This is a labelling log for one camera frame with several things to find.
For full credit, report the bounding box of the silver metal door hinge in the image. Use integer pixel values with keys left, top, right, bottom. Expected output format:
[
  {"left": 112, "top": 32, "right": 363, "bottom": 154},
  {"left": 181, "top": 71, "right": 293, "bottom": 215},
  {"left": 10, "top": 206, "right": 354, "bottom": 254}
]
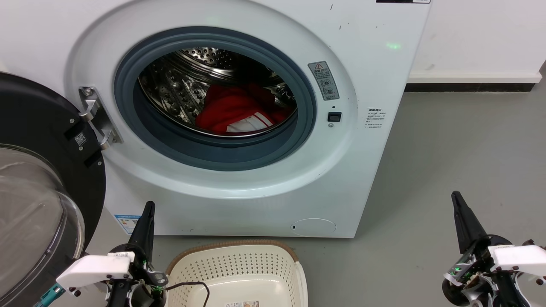
[{"left": 79, "top": 87, "right": 123, "bottom": 150}]

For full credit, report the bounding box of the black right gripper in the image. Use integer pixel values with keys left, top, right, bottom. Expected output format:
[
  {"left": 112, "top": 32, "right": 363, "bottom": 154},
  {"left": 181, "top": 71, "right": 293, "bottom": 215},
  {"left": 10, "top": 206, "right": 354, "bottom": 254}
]
[{"left": 441, "top": 191, "right": 529, "bottom": 307}]

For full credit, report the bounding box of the grey warning sticker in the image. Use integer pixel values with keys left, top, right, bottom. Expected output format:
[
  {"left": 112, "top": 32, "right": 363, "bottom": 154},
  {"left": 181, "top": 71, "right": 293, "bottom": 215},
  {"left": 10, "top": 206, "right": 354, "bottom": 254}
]
[{"left": 308, "top": 61, "right": 340, "bottom": 101}]

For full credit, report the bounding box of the blue and white label sticker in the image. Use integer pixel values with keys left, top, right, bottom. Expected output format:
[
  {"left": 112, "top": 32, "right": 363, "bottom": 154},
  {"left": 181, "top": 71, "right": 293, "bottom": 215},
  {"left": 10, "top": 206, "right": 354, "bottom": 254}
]
[{"left": 114, "top": 214, "right": 141, "bottom": 235}]

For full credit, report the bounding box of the cream perforated laundry basket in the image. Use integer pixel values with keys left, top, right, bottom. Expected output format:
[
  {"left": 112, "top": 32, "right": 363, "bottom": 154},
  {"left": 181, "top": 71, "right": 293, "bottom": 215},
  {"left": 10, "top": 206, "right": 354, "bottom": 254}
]
[{"left": 164, "top": 240, "right": 308, "bottom": 307}]

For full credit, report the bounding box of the teal cable connector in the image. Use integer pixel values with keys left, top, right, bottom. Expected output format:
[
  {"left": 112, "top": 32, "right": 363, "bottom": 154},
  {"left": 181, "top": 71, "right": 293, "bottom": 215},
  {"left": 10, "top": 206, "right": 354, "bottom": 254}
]
[{"left": 34, "top": 285, "right": 65, "bottom": 307}]

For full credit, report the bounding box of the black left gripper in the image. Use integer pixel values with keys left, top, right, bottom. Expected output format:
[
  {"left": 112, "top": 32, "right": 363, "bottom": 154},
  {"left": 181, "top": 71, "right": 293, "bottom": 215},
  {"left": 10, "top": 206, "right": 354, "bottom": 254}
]
[{"left": 107, "top": 202, "right": 168, "bottom": 307}]

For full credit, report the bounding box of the thin black cable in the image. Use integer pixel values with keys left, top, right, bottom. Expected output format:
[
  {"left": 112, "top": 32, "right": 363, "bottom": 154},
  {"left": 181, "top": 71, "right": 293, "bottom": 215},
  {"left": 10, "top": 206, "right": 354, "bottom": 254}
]
[{"left": 164, "top": 281, "right": 210, "bottom": 307}]

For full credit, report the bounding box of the stainless steel washing machine drum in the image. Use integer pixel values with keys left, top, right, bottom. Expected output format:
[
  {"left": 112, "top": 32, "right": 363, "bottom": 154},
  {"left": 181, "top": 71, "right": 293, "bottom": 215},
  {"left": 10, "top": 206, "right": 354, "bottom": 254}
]
[{"left": 138, "top": 47, "right": 298, "bottom": 138}]

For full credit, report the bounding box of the grey rubber door gasket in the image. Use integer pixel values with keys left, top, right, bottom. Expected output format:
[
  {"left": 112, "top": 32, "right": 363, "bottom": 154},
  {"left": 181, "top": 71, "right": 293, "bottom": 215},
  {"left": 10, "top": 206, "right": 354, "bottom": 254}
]
[{"left": 113, "top": 26, "right": 317, "bottom": 172}]

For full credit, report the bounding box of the white front-load washing machine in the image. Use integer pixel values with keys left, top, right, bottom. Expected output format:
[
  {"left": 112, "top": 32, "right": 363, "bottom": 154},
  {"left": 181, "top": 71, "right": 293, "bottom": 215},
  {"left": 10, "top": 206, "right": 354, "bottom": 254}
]
[{"left": 0, "top": 0, "right": 432, "bottom": 238}]

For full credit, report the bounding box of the red and white garment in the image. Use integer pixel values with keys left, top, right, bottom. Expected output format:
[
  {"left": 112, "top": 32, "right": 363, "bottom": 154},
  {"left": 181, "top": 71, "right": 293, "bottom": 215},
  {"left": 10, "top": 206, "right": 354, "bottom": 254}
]
[{"left": 195, "top": 83, "right": 295, "bottom": 136}]

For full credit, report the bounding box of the black washing machine door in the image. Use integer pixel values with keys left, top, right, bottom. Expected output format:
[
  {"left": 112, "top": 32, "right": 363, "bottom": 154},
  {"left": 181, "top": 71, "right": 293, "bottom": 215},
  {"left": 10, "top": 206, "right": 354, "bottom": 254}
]
[{"left": 0, "top": 72, "right": 106, "bottom": 307}]

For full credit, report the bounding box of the round white filter cover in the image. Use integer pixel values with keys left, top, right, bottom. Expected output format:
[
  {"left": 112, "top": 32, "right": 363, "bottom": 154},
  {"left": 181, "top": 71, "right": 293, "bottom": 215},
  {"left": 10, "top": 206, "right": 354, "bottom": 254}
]
[{"left": 291, "top": 218, "right": 337, "bottom": 237}]

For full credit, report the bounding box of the small white text sticker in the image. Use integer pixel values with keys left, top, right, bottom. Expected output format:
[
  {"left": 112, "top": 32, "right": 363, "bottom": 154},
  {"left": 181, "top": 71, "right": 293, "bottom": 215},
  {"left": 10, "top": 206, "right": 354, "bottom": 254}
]
[{"left": 366, "top": 107, "right": 388, "bottom": 130}]

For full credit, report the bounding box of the white and black baseboard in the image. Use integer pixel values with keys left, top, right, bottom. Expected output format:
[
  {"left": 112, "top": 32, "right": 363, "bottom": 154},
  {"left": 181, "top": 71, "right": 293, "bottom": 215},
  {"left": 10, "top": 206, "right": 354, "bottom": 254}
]
[{"left": 404, "top": 70, "right": 543, "bottom": 93}]

